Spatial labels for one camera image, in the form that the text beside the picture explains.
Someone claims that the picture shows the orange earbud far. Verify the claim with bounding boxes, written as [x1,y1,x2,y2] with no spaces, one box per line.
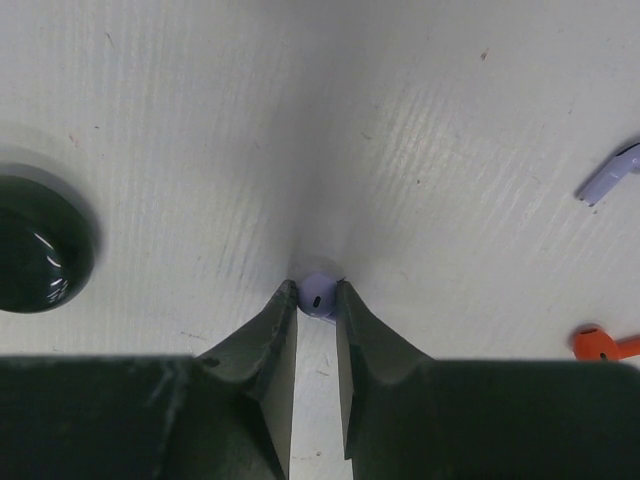
[572,326,639,361]

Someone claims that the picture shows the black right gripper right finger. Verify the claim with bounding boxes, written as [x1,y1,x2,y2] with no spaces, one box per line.
[335,281,639,479]

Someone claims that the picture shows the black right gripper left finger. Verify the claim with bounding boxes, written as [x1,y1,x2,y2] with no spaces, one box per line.
[1,280,297,479]

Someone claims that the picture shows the purple earbud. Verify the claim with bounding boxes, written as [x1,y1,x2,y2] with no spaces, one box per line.
[576,142,639,207]
[297,272,338,323]

